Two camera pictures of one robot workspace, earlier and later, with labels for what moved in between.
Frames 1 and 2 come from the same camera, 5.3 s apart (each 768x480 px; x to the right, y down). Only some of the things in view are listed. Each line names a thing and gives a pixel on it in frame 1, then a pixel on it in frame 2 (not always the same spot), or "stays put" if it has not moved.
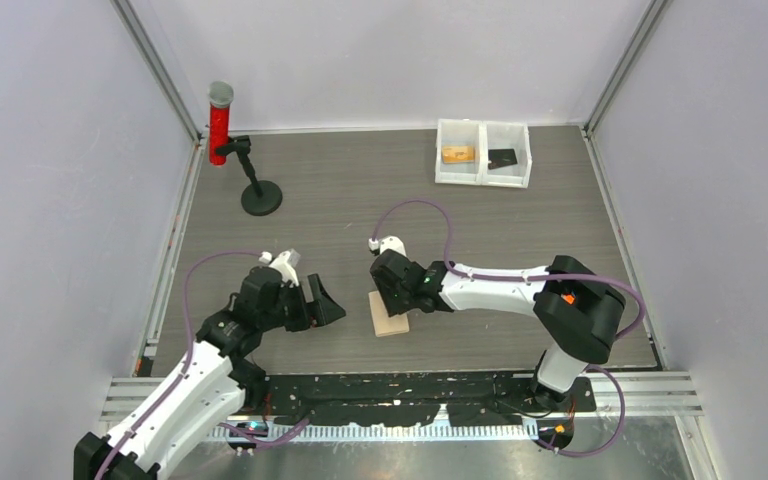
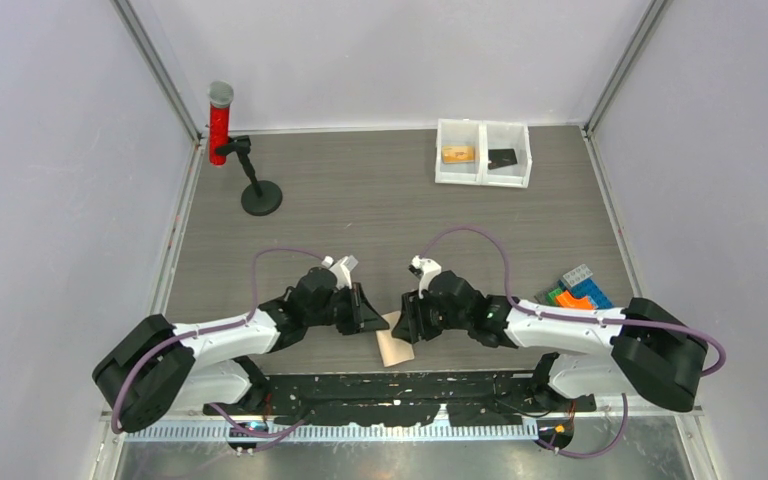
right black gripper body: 396,302 -> 437,320
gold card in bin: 458,154 stays put
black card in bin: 501,157 stays put
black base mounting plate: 366,400 stays put
